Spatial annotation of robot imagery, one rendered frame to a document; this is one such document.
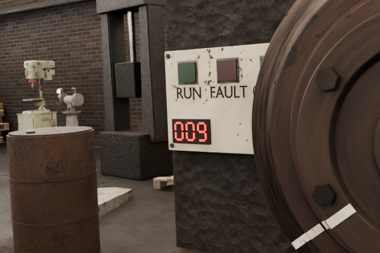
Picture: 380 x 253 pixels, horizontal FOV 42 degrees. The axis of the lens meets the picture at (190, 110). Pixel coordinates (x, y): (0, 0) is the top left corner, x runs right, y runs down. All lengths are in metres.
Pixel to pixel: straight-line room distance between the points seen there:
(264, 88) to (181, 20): 0.30
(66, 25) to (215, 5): 9.04
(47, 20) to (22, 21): 0.74
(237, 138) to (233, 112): 0.04
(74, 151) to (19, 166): 0.36
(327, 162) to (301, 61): 0.14
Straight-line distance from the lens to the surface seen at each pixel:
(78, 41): 9.61
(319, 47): 0.59
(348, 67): 0.53
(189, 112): 0.87
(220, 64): 0.83
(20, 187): 3.38
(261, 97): 0.65
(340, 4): 0.60
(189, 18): 0.89
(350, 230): 0.55
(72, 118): 9.24
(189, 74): 0.86
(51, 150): 3.25
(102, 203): 4.58
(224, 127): 0.84
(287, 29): 0.64
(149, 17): 5.99
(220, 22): 0.86
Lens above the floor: 1.19
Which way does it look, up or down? 4 degrees down
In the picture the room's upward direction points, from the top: 2 degrees counter-clockwise
